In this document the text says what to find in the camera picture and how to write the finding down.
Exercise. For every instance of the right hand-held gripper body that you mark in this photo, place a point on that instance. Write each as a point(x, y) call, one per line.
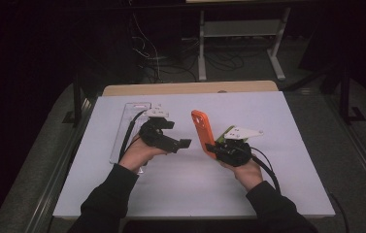
point(235, 153)

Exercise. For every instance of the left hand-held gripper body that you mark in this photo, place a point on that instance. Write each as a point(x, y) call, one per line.
point(153, 136)

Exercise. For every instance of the orange phone case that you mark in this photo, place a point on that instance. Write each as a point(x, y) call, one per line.
point(200, 129)

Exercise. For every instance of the clear ridged plastic rack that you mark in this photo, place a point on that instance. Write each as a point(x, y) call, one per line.
point(137, 106)

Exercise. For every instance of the person's left hand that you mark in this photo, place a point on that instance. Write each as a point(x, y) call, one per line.
point(137, 155)

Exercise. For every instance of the person's right hand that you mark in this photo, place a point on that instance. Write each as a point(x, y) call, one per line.
point(250, 174)

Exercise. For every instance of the black metal stand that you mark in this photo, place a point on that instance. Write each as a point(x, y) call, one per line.
point(345, 97)
point(77, 97)

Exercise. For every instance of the white desk frame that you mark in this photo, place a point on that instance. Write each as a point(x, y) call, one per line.
point(202, 48)

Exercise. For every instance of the metal rail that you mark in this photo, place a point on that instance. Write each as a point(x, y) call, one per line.
point(365, 161)
point(57, 181)

